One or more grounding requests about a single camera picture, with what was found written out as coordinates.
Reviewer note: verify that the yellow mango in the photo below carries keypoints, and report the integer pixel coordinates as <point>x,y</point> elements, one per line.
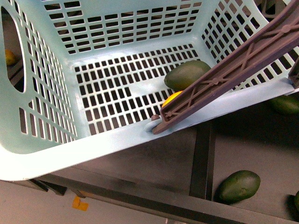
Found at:
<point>171,97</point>

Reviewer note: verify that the dark green avocado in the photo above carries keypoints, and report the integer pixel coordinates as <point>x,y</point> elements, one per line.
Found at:
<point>186,74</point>

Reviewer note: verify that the light blue plastic basket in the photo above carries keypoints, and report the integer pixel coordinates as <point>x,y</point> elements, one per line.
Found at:
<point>90,73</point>

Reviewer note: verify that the green avocado on shelf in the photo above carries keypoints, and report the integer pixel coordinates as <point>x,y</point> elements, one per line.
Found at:
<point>239,186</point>

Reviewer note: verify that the green avocado far right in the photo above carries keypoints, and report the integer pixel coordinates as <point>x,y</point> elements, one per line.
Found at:
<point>286,105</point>

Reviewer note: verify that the orange mango on shelf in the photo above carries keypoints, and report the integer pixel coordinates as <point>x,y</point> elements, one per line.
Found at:
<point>11,59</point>

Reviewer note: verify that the green avocado at edge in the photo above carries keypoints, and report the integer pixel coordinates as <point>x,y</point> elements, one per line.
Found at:
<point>296,201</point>

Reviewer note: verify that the black shelf divider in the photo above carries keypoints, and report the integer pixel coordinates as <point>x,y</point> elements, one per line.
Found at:
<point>201,185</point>

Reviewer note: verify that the orange floor tape marker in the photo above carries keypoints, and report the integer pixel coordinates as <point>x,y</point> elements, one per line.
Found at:
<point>79,205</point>

